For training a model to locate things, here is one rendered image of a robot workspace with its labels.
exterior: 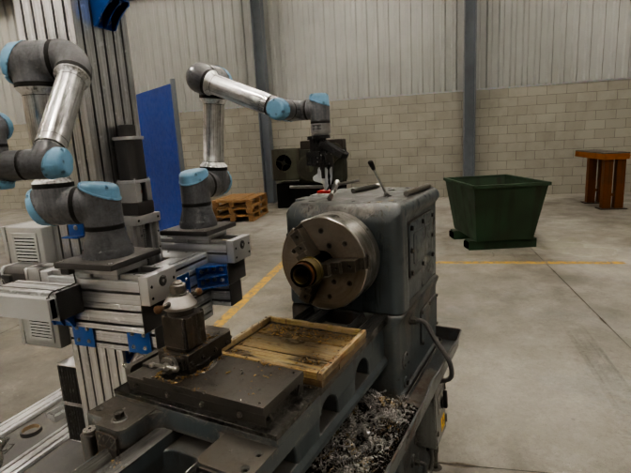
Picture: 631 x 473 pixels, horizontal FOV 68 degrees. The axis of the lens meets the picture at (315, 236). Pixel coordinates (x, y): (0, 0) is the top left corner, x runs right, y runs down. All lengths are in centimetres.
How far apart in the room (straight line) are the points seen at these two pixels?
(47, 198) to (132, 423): 76
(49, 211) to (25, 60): 43
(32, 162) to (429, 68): 1080
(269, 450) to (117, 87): 137
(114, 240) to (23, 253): 55
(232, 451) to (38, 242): 122
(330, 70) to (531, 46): 450
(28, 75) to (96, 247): 52
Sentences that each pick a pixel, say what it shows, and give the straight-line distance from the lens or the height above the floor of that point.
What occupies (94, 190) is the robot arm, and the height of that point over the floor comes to 137.
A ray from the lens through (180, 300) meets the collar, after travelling 111.
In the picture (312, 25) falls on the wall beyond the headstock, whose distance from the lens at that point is 1214.
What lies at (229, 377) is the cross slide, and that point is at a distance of 111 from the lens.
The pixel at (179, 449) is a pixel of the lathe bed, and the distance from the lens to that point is 116.
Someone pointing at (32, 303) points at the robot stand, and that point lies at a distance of 162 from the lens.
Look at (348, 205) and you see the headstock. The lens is 167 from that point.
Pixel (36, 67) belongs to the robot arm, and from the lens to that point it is 161.
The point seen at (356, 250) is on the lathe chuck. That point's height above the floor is 114.
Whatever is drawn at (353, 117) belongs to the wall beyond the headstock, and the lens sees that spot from 1167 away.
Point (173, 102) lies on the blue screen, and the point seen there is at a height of 206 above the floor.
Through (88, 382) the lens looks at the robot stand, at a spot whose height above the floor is 61.
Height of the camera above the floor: 148
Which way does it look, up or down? 11 degrees down
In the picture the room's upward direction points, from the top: 3 degrees counter-clockwise
